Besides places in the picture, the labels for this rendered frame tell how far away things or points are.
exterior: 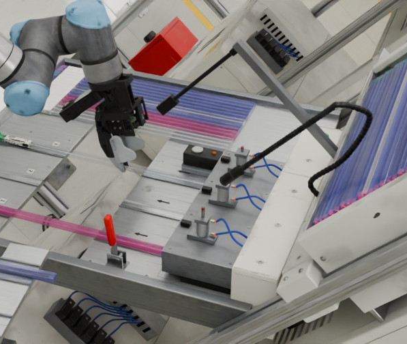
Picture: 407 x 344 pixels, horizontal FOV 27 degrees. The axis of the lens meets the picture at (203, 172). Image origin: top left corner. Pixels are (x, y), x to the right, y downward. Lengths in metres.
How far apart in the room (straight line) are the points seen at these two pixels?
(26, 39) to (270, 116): 0.62
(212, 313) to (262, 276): 0.12
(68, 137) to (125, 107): 0.26
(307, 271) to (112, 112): 0.57
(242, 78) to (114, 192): 0.87
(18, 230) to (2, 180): 1.02
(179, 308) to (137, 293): 0.08
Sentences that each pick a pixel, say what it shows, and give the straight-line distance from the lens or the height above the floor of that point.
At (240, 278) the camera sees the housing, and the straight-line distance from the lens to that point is 1.43.
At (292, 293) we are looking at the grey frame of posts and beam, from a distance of 1.33.
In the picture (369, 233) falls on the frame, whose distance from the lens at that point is 1.26.
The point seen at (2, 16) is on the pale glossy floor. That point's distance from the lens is 3.28.
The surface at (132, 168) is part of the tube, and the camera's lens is 1.77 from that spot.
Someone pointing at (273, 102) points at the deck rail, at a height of 1.10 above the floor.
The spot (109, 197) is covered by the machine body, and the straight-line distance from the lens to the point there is 2.19.
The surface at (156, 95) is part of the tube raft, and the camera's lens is 2.02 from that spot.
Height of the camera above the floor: 2.13
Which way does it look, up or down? 37 degrees down
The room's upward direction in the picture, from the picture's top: 55 degrees clockwise
